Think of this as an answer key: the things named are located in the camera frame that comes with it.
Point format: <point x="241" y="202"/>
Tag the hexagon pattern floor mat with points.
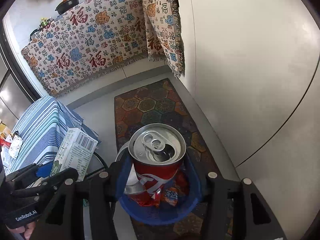
<point x="155" y="105"/>

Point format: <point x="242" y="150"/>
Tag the white milk carton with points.
<point x="75" y="152"/>

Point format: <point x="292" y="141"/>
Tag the red soda can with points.
<point x="155" y="177"/>

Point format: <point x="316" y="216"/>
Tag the small black appliance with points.
<point x="35" y="34"/>

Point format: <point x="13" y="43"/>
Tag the small printed blanket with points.
<point x="162" y="30"/>

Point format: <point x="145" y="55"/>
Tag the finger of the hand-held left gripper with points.
<point x="42" y="171"/>
<point x="60" y="178"/>

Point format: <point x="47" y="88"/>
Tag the blue striped tablecloth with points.
<point x="42" y="125"/>

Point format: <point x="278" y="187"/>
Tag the white snack packet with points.
<point x="16" y="145"/>

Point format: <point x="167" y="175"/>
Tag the grey steel refrigerator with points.
<point x="12" y="97"/>

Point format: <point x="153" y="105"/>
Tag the blue plastic basket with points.
<point x="160" y="217"/>

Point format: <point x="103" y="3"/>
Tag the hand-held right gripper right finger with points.
<point x="217" y="192"/>

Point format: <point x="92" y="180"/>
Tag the large printed blanket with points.
<point x="87" y="42"/>

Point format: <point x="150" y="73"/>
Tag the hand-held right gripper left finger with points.
<point x="122" y="177"/>

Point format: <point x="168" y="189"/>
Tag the black clay pot orange lid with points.
<point x="67" y="5"/>

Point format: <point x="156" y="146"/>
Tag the person's left hand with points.
<point x="27" y="231"/>

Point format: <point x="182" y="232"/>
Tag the white base cabinets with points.
<point x="250" y="67"/>

